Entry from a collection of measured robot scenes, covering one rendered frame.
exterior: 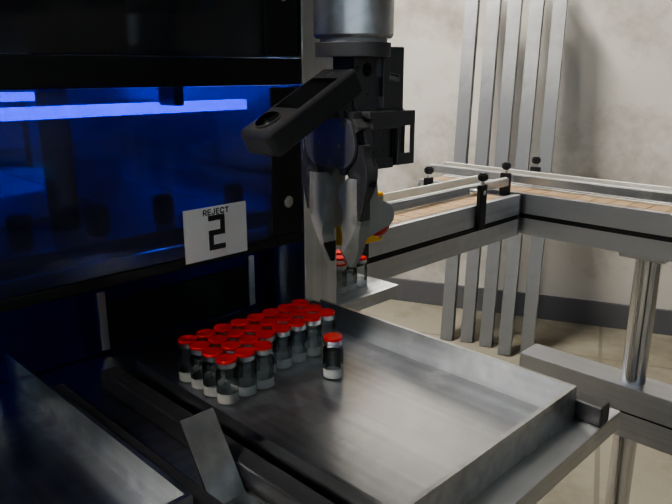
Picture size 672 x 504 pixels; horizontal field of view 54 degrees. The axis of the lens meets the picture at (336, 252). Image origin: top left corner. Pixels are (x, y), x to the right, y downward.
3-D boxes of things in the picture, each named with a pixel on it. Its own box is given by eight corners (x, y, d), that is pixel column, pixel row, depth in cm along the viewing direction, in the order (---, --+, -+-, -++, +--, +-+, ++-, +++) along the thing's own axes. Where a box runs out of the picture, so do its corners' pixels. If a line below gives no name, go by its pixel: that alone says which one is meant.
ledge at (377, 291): (275, 295, 102) (274, 283, 101) (334, 277, 111) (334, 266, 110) (339, 318, 92) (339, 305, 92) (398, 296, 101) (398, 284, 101)
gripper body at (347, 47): (415, 170, 65) (420, 43, 62) (351, 179, 60) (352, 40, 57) (363, 162, 71) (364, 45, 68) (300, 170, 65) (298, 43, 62)
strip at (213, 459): (183, 487, 52) (178, 420, 50) (215, 471, 54) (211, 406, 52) (302, 583, 42) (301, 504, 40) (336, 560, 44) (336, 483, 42)
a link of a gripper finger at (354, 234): (405, 261, 66) (400, 169, 64) (362, 272, 62) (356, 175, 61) (383, 258, 68) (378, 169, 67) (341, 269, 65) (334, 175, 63)
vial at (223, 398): (212, 400, 65) (210, 357, 64) (230, 392, 66) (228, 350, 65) (225, 408, 63) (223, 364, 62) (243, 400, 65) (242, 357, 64)
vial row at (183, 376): (175, 378, 70) (172, 338, 68) (301, 332, 82) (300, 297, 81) (186, 385, 68) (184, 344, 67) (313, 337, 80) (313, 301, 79)
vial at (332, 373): (318, 375, 70) (318, 338, 69) (333, 369, 72) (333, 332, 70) (333, 382, 69) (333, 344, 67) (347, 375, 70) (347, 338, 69)
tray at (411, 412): (138, 391, 67) (136, 360, 66) (322, 324, 85) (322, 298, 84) (395, 560, 44) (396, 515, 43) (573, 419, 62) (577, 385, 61)
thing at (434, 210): (292, 315, 99) (290, 212, 95) (230, 291, 109) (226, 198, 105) (524, 236, 146) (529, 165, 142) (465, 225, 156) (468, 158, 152)
